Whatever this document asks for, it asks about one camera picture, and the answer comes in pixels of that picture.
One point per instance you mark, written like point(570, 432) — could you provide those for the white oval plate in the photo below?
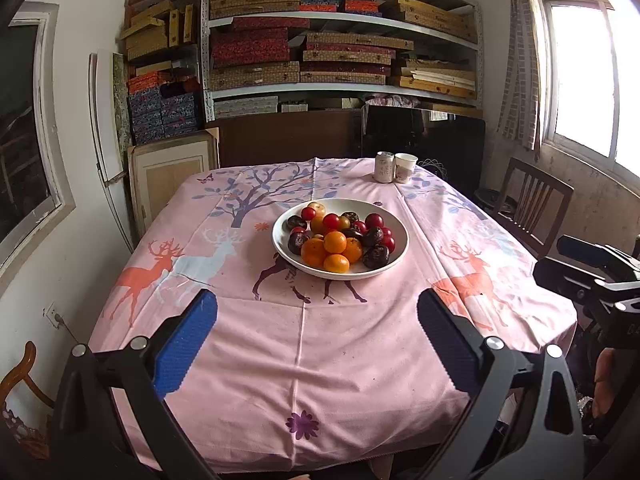
point(352, 213)

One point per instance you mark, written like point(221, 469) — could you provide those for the dark red tomato on plate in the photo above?
point(374, 221)

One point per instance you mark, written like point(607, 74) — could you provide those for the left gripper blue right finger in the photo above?
point(454, 339)

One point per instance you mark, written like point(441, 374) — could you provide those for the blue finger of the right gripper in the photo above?
point(567, 281)
point(595, 255)

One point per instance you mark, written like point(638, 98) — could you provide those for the dark wooden cabinet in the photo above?
point(288, 137)

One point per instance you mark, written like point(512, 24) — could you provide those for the white paper cup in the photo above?
point(404, 166)

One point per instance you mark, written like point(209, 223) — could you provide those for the dark water chestnut middle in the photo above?
point(296, 242)

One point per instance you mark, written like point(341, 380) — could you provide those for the orange tangerine top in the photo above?
point(334, 242)

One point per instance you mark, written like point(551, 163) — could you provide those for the bright right window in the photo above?
point(590, 61)

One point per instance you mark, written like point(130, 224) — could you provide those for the dark water chestnut right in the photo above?
point(376, 257)

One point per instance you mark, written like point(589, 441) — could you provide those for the curved wooden chair left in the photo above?
point(34, 442)

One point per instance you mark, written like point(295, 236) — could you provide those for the yellow orange tomato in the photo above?
point(336, 263)

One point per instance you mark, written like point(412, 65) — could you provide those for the dark wooden chair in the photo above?
point(533, 199)

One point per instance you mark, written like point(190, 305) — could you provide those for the yellow tomato on plate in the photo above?
point(319, 208)

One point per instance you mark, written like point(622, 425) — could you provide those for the pink deer print tablecloth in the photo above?
point(303, 373)

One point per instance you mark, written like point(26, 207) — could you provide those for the window with white frame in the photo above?
point(35, 192)

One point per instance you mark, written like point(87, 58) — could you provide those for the pink beverage can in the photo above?
point(384, 167)

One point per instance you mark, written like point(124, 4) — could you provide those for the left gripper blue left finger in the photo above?
point(180, 339)

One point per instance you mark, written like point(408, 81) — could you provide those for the framed panel leaning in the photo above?
point(157, 169)

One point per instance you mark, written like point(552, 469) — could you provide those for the dark water chestnut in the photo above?
point(296, 242)
point(376, 257)

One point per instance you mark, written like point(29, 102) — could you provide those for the metal storage shelf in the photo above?
point(261, 55)

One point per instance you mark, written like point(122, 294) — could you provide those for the person's right hand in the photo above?
point(614, 369)

